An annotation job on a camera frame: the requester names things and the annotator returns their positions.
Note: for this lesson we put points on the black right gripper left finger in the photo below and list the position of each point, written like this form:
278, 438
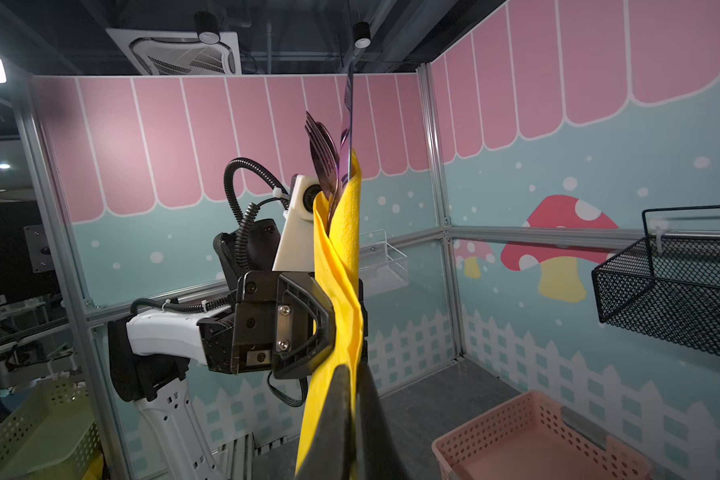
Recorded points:
331, 453

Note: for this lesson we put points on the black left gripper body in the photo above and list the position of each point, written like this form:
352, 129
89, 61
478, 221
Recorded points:
241, 337

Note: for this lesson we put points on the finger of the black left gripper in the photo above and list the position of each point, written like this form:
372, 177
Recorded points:
305, 326

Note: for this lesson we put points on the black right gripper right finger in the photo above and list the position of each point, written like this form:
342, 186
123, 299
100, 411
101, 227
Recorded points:
376, 455

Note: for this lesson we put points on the yellow paper napkin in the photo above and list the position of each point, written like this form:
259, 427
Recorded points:
336, 261

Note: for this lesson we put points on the purple metal fork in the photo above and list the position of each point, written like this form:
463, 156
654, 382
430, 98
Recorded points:
326, 161

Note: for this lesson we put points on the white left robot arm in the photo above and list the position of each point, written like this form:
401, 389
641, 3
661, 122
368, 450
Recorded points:
150, 350

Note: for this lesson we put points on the pink perforated plastic basket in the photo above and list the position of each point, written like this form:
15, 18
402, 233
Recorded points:
534, 437

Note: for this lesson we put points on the green perforated plastic basket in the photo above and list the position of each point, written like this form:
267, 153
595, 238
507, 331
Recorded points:
52, 435

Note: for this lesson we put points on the ceiling air conditioner vent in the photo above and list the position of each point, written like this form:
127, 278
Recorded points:
179, 53

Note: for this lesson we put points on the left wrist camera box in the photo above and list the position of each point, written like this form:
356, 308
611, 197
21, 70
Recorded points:
296, 246

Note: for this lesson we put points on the white wire wall basket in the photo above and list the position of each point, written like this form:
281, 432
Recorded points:
382, 267

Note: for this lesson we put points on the black mesh wall basket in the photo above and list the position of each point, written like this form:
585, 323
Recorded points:
666, 284

